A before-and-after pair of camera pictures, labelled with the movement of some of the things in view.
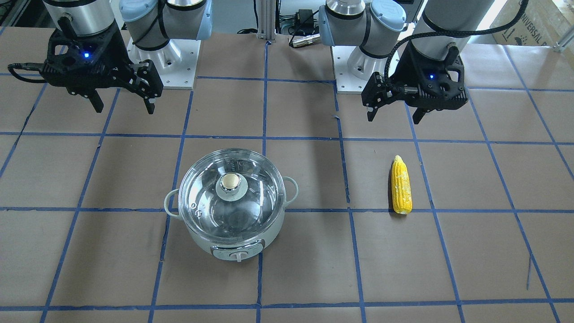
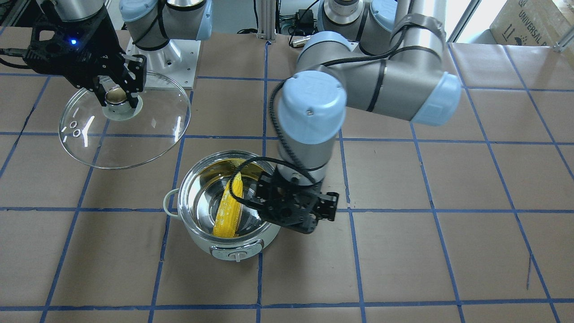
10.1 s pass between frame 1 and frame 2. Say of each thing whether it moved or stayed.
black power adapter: stayed
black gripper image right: moved
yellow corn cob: moved
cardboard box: stayed
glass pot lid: moved
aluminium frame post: stayed
